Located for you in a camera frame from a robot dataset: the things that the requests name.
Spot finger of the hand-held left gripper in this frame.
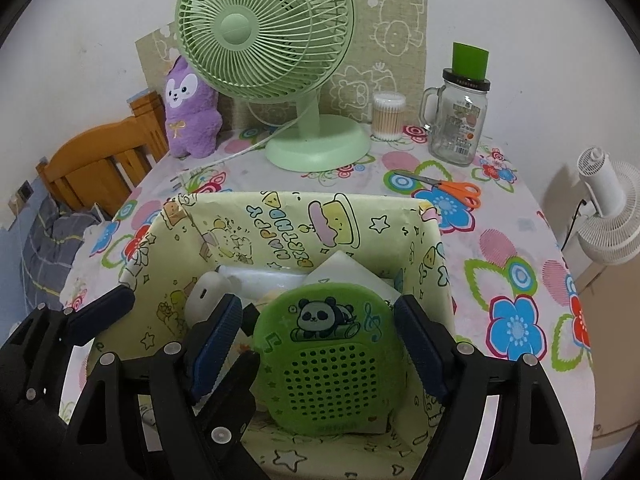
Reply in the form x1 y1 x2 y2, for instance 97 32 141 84
0 285 137 406

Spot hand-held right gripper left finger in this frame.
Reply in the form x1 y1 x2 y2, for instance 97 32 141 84
62 292 266 480

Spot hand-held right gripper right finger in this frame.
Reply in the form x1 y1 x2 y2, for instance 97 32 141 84
392 294 583 480

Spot green perforated panda case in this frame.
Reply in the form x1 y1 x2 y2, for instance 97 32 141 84
251 282 405 433

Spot yellow cartoon printed box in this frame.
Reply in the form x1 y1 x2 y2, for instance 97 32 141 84
85 190 456 480

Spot grey plaid blanket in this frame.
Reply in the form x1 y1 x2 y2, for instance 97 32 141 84
12 195 103 311

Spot wooden chair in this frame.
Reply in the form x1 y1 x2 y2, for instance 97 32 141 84
36 92 170 206

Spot beige door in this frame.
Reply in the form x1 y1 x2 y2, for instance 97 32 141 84
572 255 631 306

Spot purple plush toy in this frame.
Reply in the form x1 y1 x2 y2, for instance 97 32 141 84
164 56 223 158

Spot glass mug jar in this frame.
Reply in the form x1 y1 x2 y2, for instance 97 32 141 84
419 67 492 167

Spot white standing fan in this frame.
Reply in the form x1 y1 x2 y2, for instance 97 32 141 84
575 146 640 266

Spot clear cotton swab container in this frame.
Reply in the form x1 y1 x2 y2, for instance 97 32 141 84
371 92 406 142

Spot green plastic cup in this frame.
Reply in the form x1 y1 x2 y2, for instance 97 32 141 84
451 42 491 81

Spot green desk fan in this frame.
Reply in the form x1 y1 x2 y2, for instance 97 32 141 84
174 0 372 173

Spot orange handled scissors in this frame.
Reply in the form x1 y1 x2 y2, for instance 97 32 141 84
392 170 482 209

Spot black fan cable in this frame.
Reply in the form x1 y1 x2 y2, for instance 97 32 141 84
559 199 587 252

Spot white desk fan cable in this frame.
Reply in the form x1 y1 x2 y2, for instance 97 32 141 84
172 120 301 188

